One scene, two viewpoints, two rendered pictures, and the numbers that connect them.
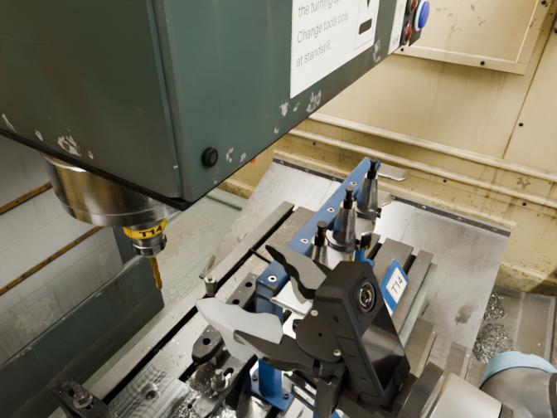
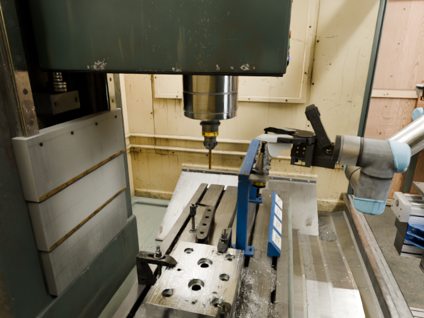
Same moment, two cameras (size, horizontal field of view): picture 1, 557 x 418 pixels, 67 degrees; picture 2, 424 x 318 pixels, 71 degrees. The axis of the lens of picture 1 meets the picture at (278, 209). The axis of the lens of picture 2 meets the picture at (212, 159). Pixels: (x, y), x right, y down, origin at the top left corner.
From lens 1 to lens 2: 0.61 m
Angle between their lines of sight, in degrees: 23
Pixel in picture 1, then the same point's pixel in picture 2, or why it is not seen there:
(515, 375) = not seen: hidden behind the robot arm
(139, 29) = (284, 29)
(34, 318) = (94, 244)
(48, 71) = (247, 45)
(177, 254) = not seen: hidden behind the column
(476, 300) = (312, 214)
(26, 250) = (96, 196)
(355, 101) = (228, 127)
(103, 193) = (219, 104)
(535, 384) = not seen: hidden behind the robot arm
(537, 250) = (330, 187)
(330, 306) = (311, 112)
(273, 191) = (187, 186)
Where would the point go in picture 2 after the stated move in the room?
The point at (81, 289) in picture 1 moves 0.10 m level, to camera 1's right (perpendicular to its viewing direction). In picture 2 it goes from (111, 231) to (137, 226)
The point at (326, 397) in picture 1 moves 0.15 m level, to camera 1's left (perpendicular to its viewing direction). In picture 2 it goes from (310, 154) to (257, 159)
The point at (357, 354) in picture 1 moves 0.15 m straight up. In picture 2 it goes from (320, 127) to (328, 64)
